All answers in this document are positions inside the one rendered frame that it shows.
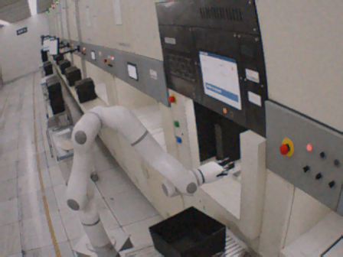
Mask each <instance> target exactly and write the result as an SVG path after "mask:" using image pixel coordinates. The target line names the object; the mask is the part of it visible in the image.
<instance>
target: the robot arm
mask: <svg viewBox="0 0 343 257"><path fill-rule="evenodd" d="M104 128H108V129H111V130H112V131H115V132H119V133H120V134H121V135H122V136H123V137H124V139H125V140H126V141H127V142H128V143H129V144H130V145H131V146H132V148H133V149H134V150H135V151H136V152H137V153H138V155H139V157H140V158H141V159H142V160H143V161H144V162H146V163H147V164H148V165H149V166H150V167H151V168H153V169H154V170H156V171H157V172H159V173H160V174H161V175H162V176H163V177H166V179H164V180H162V189H163V191H164V194H165V196H167V197H168V198H171V197H174V196H178V195H181V194H183V195H188V196H191V195H193V194H195V193H196V192H197V190H198V187H200V186H202V185H203V184H208V183H211V182H215V181H218V180H220V179H222V178H224V176H227V172H228V171H229V170H231V169H234V168H235V162H234V161H233V162H231V163H230V160H229V158H227V159H224V160H223V161H215V162H214V161H210V162H208V163H206V164H203V165H201V166H200V167H199V168H197V169H195V168H194V169H191V170H189V171H188V170H187V169H186V168H185V167H184V166H183V165H182V164H181V163H180V162H179V161H178V160H176V159H175V158H174V157H172V156H171V155H170V154H169V153H167V152H166V151H165V150H164V149H163V148H162V146H161V145H160V144H158V142H157V141H156V140H155V139H154V137H153V136H152V135H151V134H150V132H149V131H148V130H147V129H146V128H145V126H144V125H143V124H142V123H141V122H140V121H139V120H138V119H137V118H136V116H135V115H134V114H133V113H132V112H131V111H130V110H129V109H127V108H126V107H125V106H110V107H106V108H104V107H101V106H96V107H94V108H92V109H90V110H88V111H87V112H86V113H85V114H84V115H83V117H82V118H81V119H80V121H79V122H78V123H77V124H76V125H75V126H74V129H73V132H72V144H73V153H74V157H73V165H72V171H71V174H70V178H69V181H68V185H67V190H66V193H65V200H66V203H67V205H68V206H69V208H71V209H72V210H74V211H77V214H78V216H79V219H80V222H81V224H82V227H83V228H84V230H85V232H86V234H87V238H86V241H85V242H86V245H87V248H88V249H90V250H92V251H94V252H105V251H108V250H110V249H111V248H113V247H114V245H115V243H116V239H115V238H114V236H113V235H112V234H111V233H108V232H106V230H105V228H104V227H103V224H102V222H101V219H100V215H99V214H98V212H97V210H96V208H97V205H96V190H95V187H94V185H93V182H92V181H91V179H90V175H91V171H92V168H93V166H92V165H93V160H94V158H93V142H94V139H95V137H96V135H97V134H98V131H99V130H100V129H104ZM225 165H226V166H225ZM224 169H225V171H224Z"/></svg>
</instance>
